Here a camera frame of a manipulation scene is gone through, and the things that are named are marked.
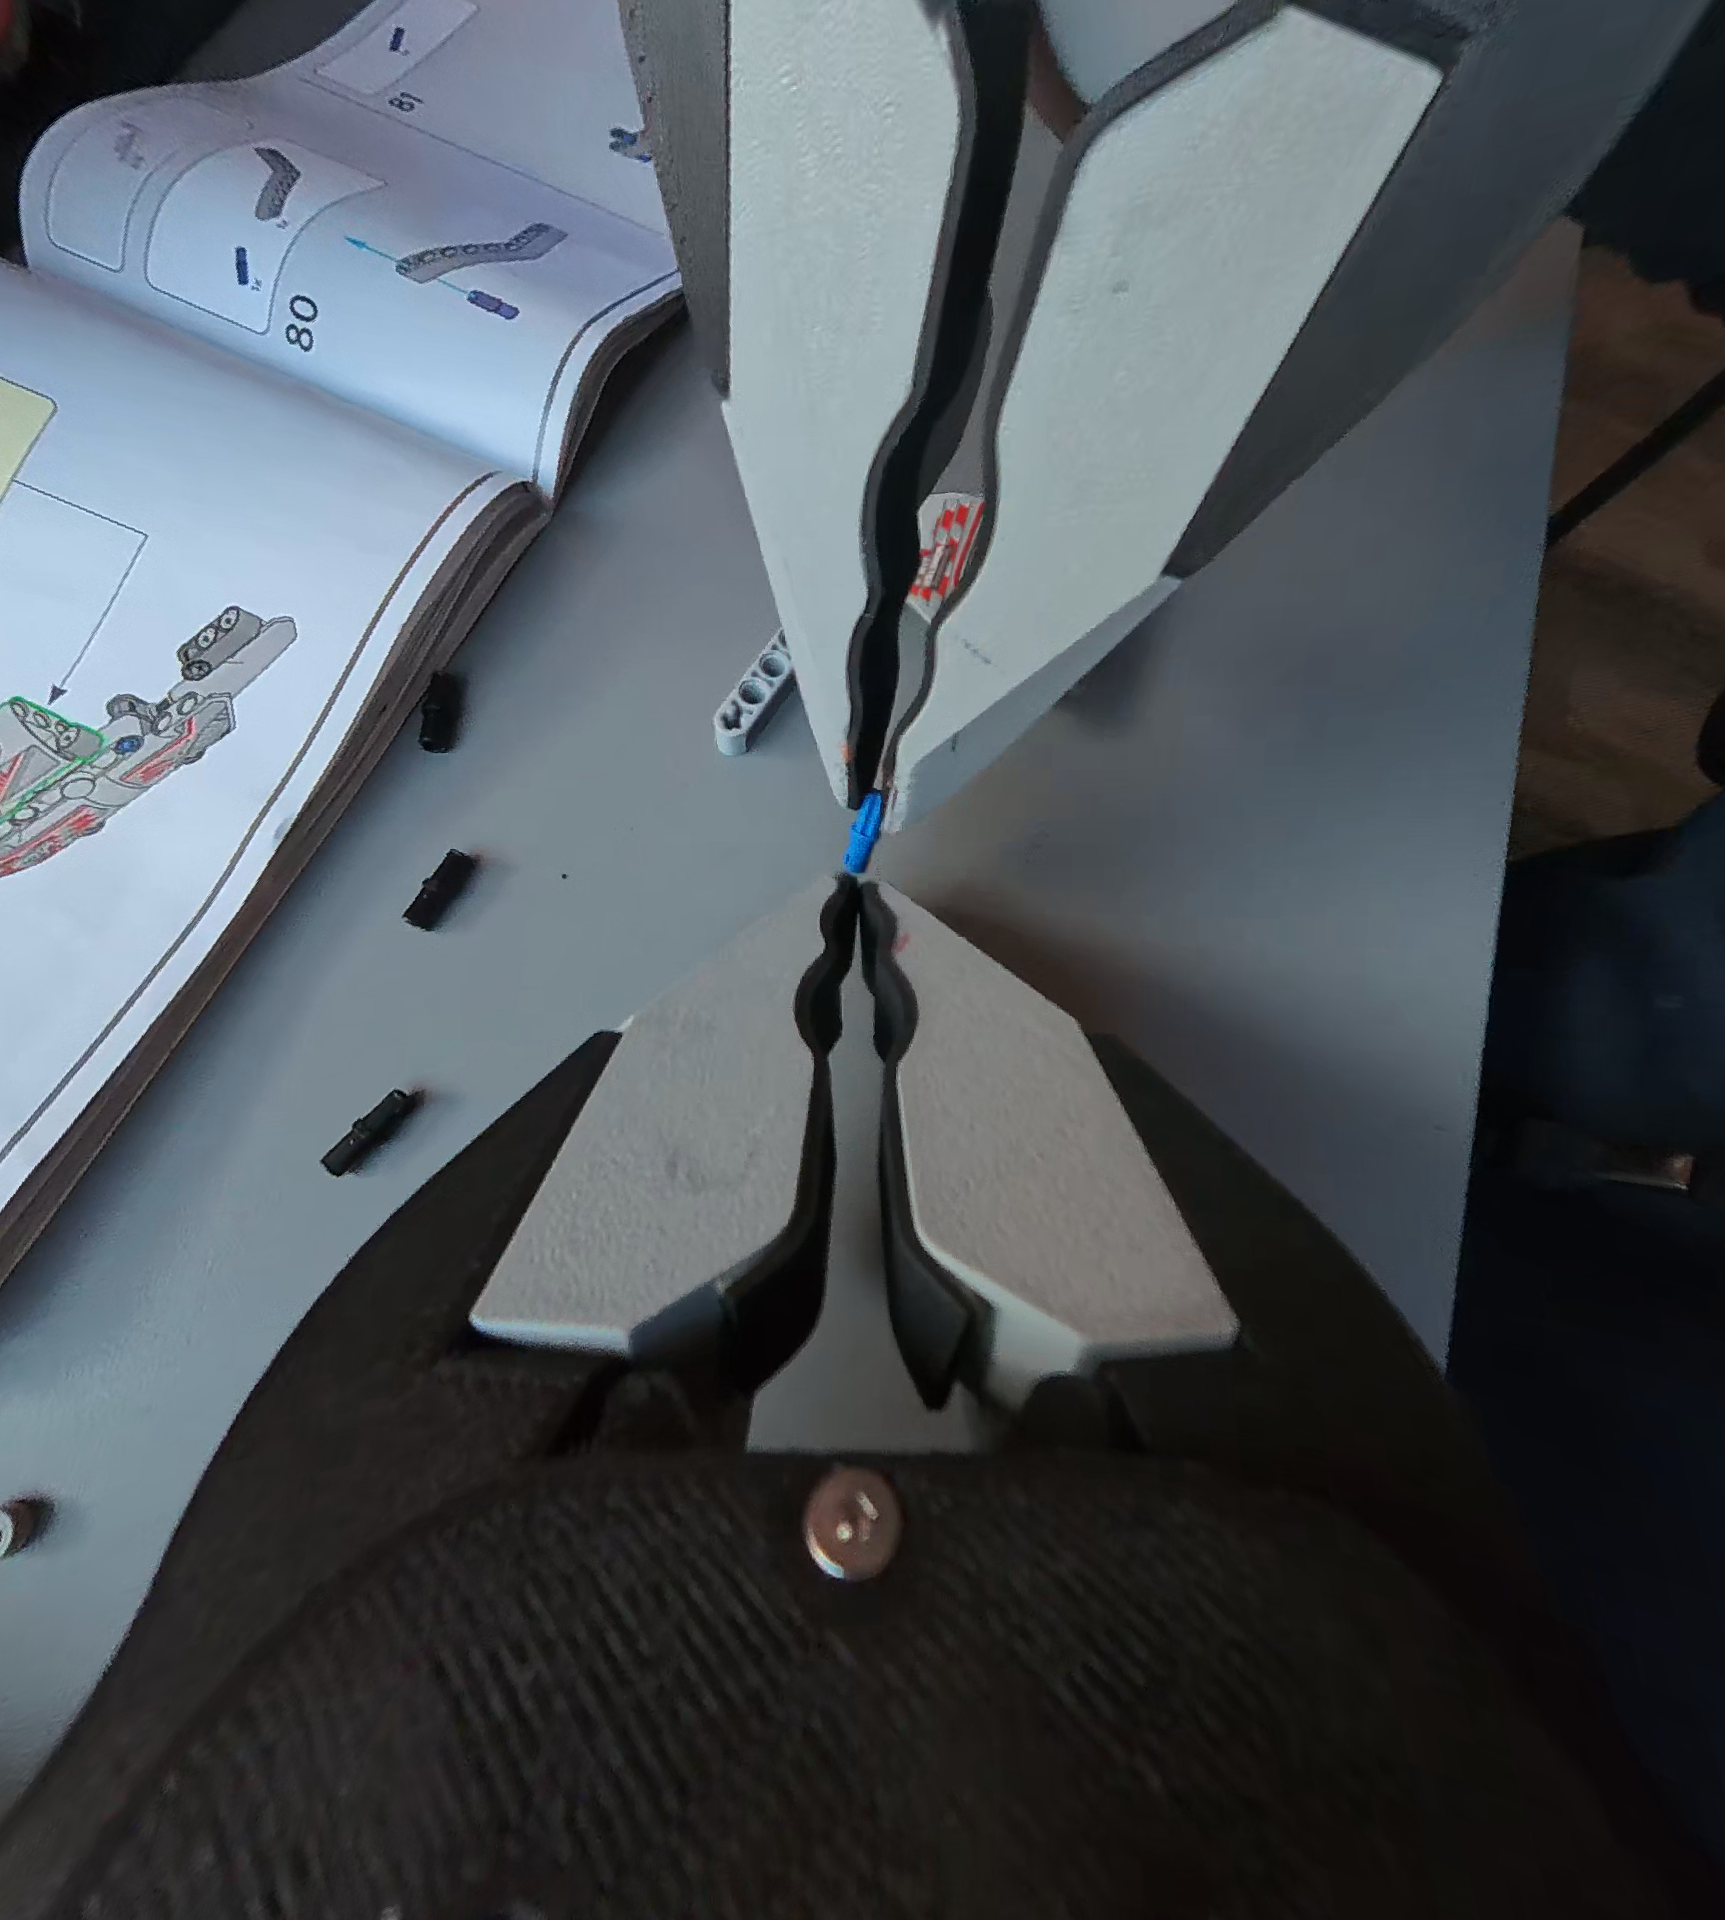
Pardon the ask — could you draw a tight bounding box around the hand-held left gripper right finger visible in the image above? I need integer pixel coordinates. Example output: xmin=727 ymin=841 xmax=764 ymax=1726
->
xmin=858 ymin=876 xmax=1243 ymax=1415

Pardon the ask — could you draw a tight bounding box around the red white model piece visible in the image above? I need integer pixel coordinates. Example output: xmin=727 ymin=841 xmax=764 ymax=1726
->
xmin=911 ymin=486 xmax=991 ymax=631

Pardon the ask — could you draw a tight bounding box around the light grey lego beam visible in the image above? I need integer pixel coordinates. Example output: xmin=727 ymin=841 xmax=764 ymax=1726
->
xmin=713 ymin=630 xmax=799 ymax=759

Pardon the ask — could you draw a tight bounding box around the lego instruction booklet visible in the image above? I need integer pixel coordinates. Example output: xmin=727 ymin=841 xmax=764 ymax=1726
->
xmin=0 ymin=0 xmax=685 ymax=1419

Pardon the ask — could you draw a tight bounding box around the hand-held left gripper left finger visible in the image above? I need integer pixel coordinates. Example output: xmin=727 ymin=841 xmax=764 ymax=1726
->
xmin=467 ymin=876 xmax=865 ymax=1419

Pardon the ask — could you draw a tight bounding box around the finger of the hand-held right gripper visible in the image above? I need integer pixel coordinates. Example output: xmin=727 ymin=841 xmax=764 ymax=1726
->
xmin=619 ymin=0 xmax=1021 ymax=812
xmin=885 ymin=0 xmax=1710 ymax=834

